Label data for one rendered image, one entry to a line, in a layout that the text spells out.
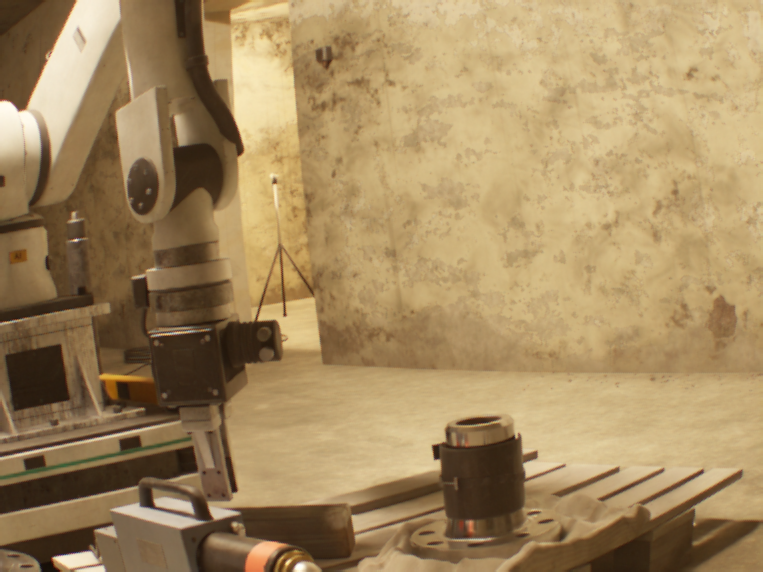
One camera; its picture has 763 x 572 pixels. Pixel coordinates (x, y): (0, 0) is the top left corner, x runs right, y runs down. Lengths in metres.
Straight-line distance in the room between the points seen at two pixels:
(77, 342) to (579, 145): 2.57
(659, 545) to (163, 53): 1.29
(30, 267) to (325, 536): 1.10
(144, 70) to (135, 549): 0.86
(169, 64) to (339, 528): 0.88
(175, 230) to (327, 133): 3.99
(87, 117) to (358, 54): 3.25
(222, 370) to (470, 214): 3.39
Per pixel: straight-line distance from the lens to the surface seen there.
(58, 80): 2.89
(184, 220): 2.17
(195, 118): 2.29
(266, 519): 2.23
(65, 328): 2.95
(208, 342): 2.12
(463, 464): 2.04
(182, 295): 2.16
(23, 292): 2.90
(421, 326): 5.75
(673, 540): 2.26
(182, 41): 2.22
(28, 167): 2.88
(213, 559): 1.86
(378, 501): 2.60
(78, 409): 2.97
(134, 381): 3.15
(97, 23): 2.74
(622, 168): 4.79
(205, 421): 2.16
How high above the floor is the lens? 0.76
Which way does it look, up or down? 4 degrees down
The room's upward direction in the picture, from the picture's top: 7 degrees counter-clockwise
